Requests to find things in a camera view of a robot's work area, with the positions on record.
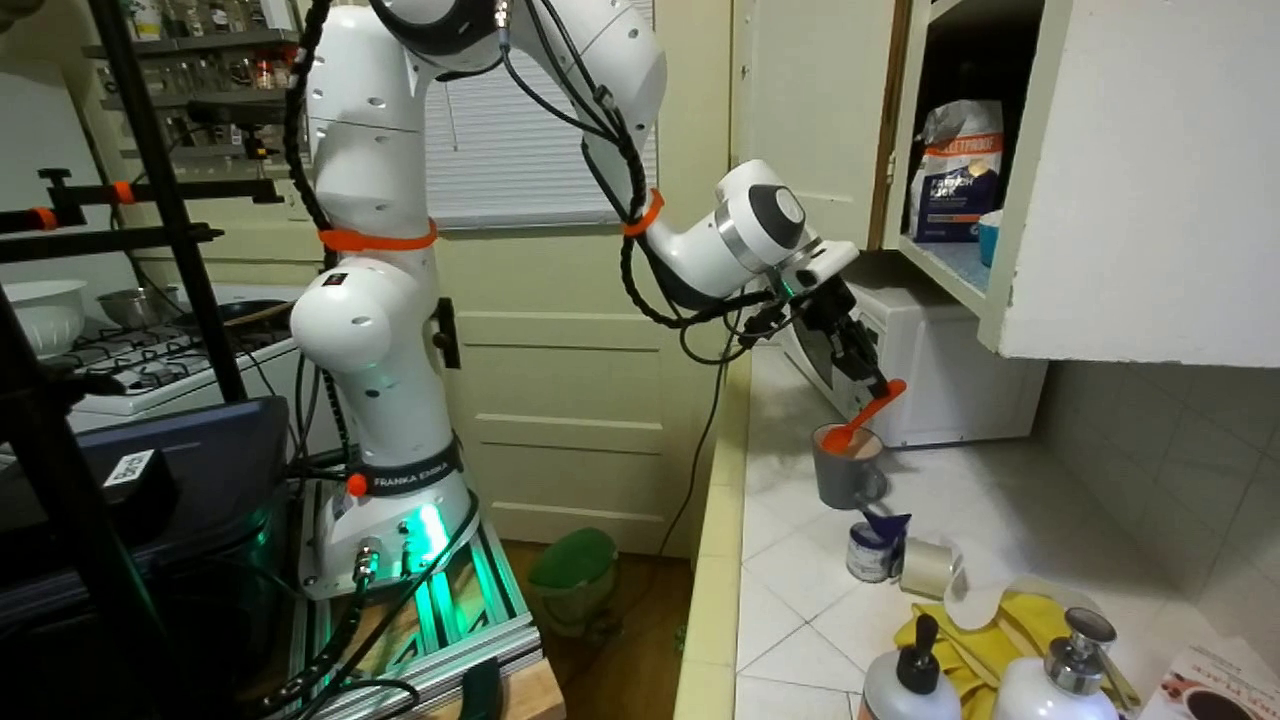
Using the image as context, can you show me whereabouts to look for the white cupboard door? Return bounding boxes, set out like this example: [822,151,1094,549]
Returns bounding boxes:
[995,0,1280,371]

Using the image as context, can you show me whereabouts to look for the yellow rubber gloves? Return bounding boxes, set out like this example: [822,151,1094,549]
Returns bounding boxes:
[888,589,1146,720]

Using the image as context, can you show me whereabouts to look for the grey ceramic mug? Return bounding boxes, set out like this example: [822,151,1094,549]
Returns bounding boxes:
[812,420,898,512]

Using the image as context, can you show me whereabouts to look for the white microwave oven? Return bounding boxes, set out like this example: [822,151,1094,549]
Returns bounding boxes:
[797,277,1054,451]

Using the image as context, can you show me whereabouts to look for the white wall cupboard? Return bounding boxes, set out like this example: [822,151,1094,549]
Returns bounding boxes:
[873,0,1076,355]

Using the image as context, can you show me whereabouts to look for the kitchen stove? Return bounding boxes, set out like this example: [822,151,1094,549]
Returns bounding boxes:
[0,277,325,431]

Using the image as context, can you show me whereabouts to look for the orange plastic spoon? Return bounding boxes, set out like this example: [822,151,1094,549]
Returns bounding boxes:
[815,374,914,460]

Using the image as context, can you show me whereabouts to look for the white panel door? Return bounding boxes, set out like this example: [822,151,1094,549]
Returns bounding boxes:
[426,0,736,556]

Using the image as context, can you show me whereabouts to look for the blue white small mug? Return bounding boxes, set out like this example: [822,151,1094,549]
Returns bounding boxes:
[843,505,916,589]

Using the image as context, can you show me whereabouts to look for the white blue printed bag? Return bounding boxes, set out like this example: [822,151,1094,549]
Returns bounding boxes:
[908,96,1014,246]

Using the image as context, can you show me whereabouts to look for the green plastic bucket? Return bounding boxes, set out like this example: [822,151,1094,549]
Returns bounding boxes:
[525,523,626,634]

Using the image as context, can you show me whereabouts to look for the orange label pump bottle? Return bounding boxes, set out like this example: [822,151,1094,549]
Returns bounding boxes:
[857,611,970,720]

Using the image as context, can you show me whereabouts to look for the black power cable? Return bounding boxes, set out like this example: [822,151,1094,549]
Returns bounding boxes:
[658,355,736,556]

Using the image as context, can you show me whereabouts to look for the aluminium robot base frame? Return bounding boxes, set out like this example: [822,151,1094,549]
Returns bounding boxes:
[265,505,571,720]

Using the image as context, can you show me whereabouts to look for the dark blue box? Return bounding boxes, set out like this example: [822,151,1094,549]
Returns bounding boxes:
[0,393,294,631]

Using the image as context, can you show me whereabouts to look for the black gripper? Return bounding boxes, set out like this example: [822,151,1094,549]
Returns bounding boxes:
[783,272,894,393]

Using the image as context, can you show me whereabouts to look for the spice rack shelf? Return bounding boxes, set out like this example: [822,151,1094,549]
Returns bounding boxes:
[83,0,317,177]

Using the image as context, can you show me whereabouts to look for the red white booklet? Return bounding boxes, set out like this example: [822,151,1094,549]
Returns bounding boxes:
[1140,634,1280,720]

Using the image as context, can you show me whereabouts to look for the white window blind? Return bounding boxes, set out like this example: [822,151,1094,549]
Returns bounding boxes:
[422,50,674,235]

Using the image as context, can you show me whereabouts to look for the black camera stand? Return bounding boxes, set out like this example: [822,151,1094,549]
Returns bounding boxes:
[0,0,294,720]

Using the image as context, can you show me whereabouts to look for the white pump soap bottle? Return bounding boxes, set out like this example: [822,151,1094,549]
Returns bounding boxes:
[993,602,1126,720]

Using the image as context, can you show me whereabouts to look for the orange velcro strap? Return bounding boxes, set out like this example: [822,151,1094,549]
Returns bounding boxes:
[317,217,445,260]
[621,192,667,240]

